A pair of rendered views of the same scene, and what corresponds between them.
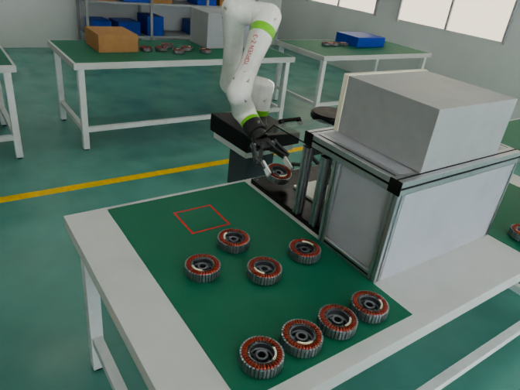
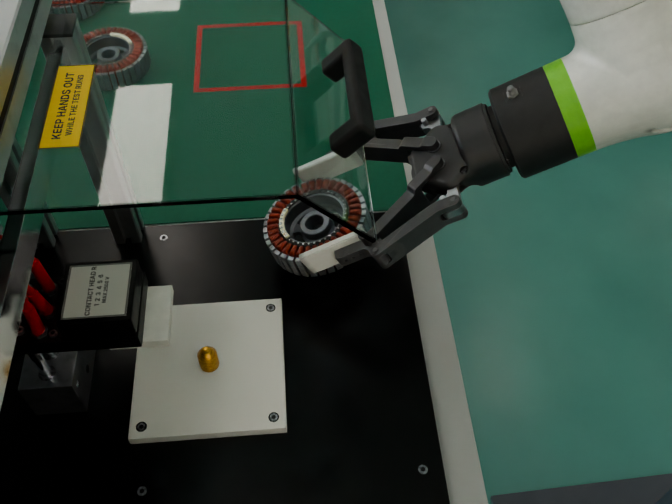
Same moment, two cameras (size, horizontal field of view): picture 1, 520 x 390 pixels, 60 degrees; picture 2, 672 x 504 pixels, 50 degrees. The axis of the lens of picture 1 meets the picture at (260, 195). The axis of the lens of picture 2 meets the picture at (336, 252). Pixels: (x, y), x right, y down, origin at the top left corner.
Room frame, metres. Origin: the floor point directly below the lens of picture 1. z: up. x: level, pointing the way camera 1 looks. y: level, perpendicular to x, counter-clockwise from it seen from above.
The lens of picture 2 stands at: (2.04, -0.48, 1.43)
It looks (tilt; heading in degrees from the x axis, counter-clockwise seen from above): 52 degrees down; 123
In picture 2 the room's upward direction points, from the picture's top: straight up
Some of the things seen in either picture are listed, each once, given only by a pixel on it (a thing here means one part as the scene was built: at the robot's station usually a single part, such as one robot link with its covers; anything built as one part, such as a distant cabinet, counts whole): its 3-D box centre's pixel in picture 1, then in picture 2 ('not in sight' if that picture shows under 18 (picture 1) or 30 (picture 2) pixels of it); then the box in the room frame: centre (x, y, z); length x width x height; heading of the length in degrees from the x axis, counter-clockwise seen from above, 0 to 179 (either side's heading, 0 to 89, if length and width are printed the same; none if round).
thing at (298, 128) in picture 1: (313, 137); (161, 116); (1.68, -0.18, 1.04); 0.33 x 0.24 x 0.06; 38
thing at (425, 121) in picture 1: (422, 114); not in sight; (1.54, -0.53, 1.22); 0.44 x 0.39 x 0.20; 128
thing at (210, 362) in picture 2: not in sight; (207, 357); (1.73, -0.24, 0.80); 0.02 x 0.02 x 0.03
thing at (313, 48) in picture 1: (350, 76); not in sight; (5.97, -0.98, 0.38); 1.90 x 0.90 x 0.75; 128
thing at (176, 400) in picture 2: (317, 190); (210, 366); (1.73, -0.24, 0.78); 0.15 x 0.15 x 0.01; 38
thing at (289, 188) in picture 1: (339, 190); (193, 491); (1.79, -0.35, 0.76); 0.64 x 0.47 x 0.02; 128
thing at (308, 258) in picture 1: (304, 251); not in sight; (1.28, -0.18, 0.77); 0.11 x 0.11 x 0.04
